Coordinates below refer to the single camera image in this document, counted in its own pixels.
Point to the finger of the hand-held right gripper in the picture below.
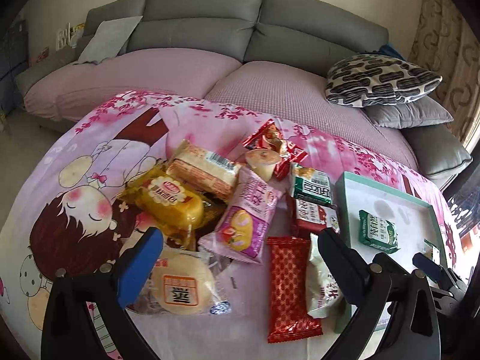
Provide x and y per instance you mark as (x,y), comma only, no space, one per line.
(427,264)

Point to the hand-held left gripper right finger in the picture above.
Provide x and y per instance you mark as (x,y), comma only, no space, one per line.
(337,266)

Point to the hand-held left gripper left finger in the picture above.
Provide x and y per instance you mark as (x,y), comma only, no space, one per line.
(139,270)

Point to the round bun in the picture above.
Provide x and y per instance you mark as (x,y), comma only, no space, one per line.
(180,287)

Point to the red patterned wafer packet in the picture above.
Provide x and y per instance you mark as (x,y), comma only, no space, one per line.
(290,288)

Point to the red and white snack packet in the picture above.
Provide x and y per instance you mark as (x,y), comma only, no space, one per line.
(311,213)

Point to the teal box lid tray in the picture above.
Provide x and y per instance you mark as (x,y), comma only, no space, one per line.
(397,202)

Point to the yellow cake packet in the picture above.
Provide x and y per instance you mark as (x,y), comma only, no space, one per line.
(168,202)

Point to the pink swiss roll packet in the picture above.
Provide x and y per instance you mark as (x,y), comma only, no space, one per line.
(243,217)

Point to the small green snack packet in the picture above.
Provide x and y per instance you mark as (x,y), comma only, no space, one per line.
(378,232)

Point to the green and white snack packet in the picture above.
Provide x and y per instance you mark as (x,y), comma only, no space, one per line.
(313,185)

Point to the pink printed blanket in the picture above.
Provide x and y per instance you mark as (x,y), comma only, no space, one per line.
(67,202)

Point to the beige cracker packet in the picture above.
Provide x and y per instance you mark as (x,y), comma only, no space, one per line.
(206,170)

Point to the yellow jelly cup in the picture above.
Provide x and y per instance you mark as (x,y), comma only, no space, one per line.
(262,159)

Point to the red candy packet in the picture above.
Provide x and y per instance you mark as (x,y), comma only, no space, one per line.
(264,135)

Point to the grey pillow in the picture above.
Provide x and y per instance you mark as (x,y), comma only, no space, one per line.
(408,114)

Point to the pink sofa cover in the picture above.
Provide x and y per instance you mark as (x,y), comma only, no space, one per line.
(270,90)

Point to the black and white patterned pillow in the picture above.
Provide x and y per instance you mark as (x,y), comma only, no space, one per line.
(378,80)

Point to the blue cloth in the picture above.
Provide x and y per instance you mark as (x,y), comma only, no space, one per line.
(392,52)

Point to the patterned beige curtain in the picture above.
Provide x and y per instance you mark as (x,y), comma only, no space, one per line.
(446,33)

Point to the light grey cushion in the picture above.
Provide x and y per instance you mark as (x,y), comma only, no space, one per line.
(107,39)

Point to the dark cabinet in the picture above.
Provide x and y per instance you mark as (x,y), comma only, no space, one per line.
(13,63)

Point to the grey sofa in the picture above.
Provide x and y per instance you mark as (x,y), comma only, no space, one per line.
(210,11)

